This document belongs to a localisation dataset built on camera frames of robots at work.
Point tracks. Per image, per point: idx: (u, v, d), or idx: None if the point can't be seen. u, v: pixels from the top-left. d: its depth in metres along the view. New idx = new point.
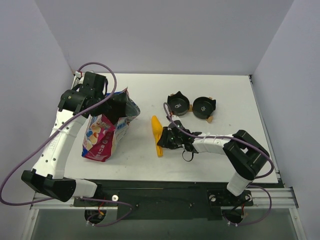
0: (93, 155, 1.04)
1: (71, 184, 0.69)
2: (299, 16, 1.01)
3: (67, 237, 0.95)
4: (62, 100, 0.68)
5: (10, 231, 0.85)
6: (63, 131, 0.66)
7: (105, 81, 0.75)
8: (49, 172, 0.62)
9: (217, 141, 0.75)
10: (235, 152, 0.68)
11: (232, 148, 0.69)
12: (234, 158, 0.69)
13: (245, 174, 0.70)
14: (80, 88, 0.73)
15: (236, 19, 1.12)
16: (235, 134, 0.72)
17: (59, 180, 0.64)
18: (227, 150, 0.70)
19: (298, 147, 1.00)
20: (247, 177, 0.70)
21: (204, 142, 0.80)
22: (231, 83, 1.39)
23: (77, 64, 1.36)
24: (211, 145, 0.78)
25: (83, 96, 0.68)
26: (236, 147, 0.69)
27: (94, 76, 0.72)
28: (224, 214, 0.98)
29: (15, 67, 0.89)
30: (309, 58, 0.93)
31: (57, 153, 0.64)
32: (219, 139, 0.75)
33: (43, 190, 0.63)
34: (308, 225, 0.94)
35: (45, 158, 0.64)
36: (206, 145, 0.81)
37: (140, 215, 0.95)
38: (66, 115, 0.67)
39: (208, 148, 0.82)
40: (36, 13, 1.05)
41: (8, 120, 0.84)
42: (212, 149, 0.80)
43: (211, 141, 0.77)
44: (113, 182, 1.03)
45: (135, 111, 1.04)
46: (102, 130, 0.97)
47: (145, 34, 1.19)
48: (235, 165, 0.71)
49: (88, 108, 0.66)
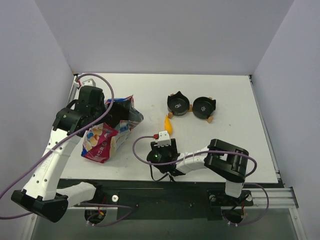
0: (92, 156, 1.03)
1: (63, 204, 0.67)
2: (299, 15, 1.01)
3: (67, 238, 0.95)
4: (57, 118, 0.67)
5: (10, 231, 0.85)
6: (56, 151, 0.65)
7: (101, 95, 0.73)
8: (39, 194, 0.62)
9: (197, 159, 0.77)
10: (216, 164, 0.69)
11: (211, 161, 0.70)
12: (218, 170, 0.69)
13: (235, 179, 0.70)
14: (76, 104, 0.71)
15: (236, 18, 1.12)
16: (209, 145, 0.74)
17: (50, 201, 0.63)
18: (208, 165, 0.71)
19: (298, 147, 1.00)
20: (237, 181, 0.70)
21: (185, 163, 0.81)
22: (231, 82, 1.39)
23: (77, 64, 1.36)
24: (193, 164, 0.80)
25: (78, 116, 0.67)
26: (214, 158, 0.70)
27: (89, 93, 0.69)
28: (224, 214, 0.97)
29: (14, 67, 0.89)
30: (310, 58, 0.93)
31: (48, 174, 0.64)
32: (198, 156, 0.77)
33: (33, 210, 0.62)
34: (308, 225, 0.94)
35: (36, 178, 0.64)
36: (188, 166, 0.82)
37: (140, 215, 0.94)
38: (60, 134, 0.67)
39: (192, 168, 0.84)
40: (35, 13, 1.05)
41: (8, 120, 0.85)
42: (196, 166, 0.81)
43: (191, 160, 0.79)
44: (113, 182, 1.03)
45: (138, 117, 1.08)
46: (103, 133, 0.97)
47: (145, 34, 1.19)
48: (222, 175, 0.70)
49: (83, 128, 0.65)
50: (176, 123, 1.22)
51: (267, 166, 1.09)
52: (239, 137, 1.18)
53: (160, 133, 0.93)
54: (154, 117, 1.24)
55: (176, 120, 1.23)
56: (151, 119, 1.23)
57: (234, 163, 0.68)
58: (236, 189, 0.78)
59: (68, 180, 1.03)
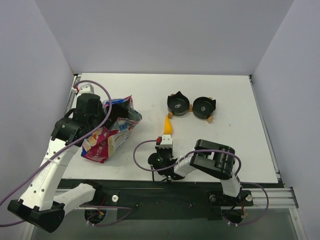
0: (92, 156, 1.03)
1: (60, 213, 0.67)
2: (299, 15, 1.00)
3: (67, 238, 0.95)
4: (56, 128, 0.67)
5: (10, 231, 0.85)
6: (54, 161, 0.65)
7: (98, 103, 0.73)
8: (36, 204, 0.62)
9: (187, 160, 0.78)
10: (200, 162, 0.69)
11: (196, 160, 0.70)
12: (203, 168, 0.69)
13: (222, 177, 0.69)
14: (74, 113, 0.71)
15: (236, 18, 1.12)
16: (195, 146, 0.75)
17: (47, 211, 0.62)
18: (194, 165, 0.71)
19: (298, 147, 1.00)
20: (224, 178, 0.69)
21: (179, 165, 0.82)
22: (231, 82, 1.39)
23: (77, 64, 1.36)
24: (185, 166, 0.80)
25: (77, 126, 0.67)
26: (199, 157, 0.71)
27: (86, 102, 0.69)
28: (224, 214, 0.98)
29: (14, 67, 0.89)
30: (309, 58, 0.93)
31: (45, 184, 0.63)
32: (188, 157, 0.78)
33: (29, 221, 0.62)
34: (308, 225, 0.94)
35: (34, 188, 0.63)
36: (183, 169, 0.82)
37: (140, 215, 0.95)
38: (59, 143, 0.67)
39: (188, 170, 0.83)
40: (35, 13, 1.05)
41: (8, 120, 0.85)
42: (190, 168, 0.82)
43: (183, 162, 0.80)
44: (113, 182, 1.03)
45: (137, 117, 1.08)
46: (103, 132, 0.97)
47: (145, 34, 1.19)
48: (208, 174, 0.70)
49: (81, 138, 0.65)
50: (176, 123, 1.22)
51: (267, 166, 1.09)
52: (239, 137, 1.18)
53: (164, 137, 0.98)
54: (154, 117, 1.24)
55: (176, 120, 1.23)
56: (151, 120, 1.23)
57: (218, 160, 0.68)
58: (232, 190, 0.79)
59: (68, 180, 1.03)
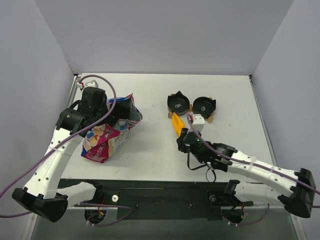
0: (92, 156, 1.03)
1: (63, 204, 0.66)
2: (300, 15, 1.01)
3: (67, 238, 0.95)
4: (61, 118, 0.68)
5: (10, 231, 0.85)
6: (58, 149, 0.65)
7: (103, 96, 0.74)
8: (40, 192, 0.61)
9: (275, 178, 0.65)
10: (305, 199, 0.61)
11: (300, 194, 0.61)
12: (299, 203, 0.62)
13: (297, 213, 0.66)
14: (79, 105, 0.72)
15: (236, 18, 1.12)
16: (298, 173, 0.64)
17: (51, 200, 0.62)
18: (296, 197, 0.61)
19: (298, 147, 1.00)
20: (299, 215, 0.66)
21: (250, 170, 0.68)
22: (231, 83, 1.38)
23: (77, 64, 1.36)
24: (262, 177, 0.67)
25: (81, 116, 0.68)
26: (304, 192, 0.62)
27: (92, 94, 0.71)
28: (224, 214, 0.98)
29: (14, 67, 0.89)
30: (310, 58, 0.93)
31: (50, 172, 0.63)
32: (277, 175, 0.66)
33: (33, 209, 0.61)
34: (308, 225, 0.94)
35: (38, 176, 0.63)
36: (255, 174, 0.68)
37: (140, 215, 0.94)
38: (63, 133, 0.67)
39: (251, 176, 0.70)
40: (35, 13, 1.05)
41: (8, 120, 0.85)
42: (258, 178, 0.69)
43: (266, 174, 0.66)
44: (114, 182, 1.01)
45: (138, 117, 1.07)
46: (104, 134, 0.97)
47: (145, 34, 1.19)
48: (293, 207, 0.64)
49: (86, 127, 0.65)
50: None
51: None
52: (239, 137, 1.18)
53: (195, 117, 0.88)
54: (154, 117, 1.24)
55: None
56: (151, 120, 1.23)
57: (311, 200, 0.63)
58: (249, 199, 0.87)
59: (67, 180, 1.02)
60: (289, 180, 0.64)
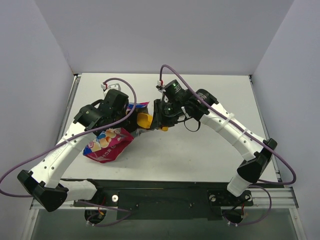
0: (96, 156, 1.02)
1: (63, 196, 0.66)
2: (299, 15, 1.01)
3: (67, 237, 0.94)
4: (80, 113, 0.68)
5: (10, 231, 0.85)
6: (70, 142, 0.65)
7: (125, 101, 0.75)
8: (43, 179, 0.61)
9: (244, 140, 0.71)
10: (261, 163, 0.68)
11: (259, 158, 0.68)
12: (256, 166, 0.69)
13: (248, 178, 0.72)
14: (100, 104, 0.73)
15: (235, 18, 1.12)
16: (265, 140, 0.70)
17: (51, 190, 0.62)
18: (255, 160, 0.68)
19: (298, 147, 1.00)
20: (249, 180, 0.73)
21: (225, 126, 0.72)
22: (231, 83, 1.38)
23: (77, 64, 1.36)
24: (232, 135, 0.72)
25: (99, 115, 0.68)
26: (263, 158, 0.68)
27: (115, 96, 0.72)
28: (224, 214, 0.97)
29: (14, 66, 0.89)
30: (308, 57, 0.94)
31: (57, 162, 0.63)
32: (247, 138, 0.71)
33: (33, 194, 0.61)
34: (308, 225, 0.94)
35: (45, 164, 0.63)
36: (226, 131, 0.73)
37: (140, 215, 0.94)
38: (78, 128, 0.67)
39: (222, 133, 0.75)
40: (35, 12, 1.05)
41: (8, 120, 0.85)
42: (228, 136, 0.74)
43: (238, 134, 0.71)
44: (113, 182, 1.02)
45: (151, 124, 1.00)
46: (116, 137, 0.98)
47: (145, 35, 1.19)
48: (247, 170, 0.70)
49: (101, 127, 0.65)
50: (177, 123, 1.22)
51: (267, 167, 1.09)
52: None
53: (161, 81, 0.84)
54: None
55: None
56: None
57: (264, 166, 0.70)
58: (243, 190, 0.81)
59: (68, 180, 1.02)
60: (256, 146, 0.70)
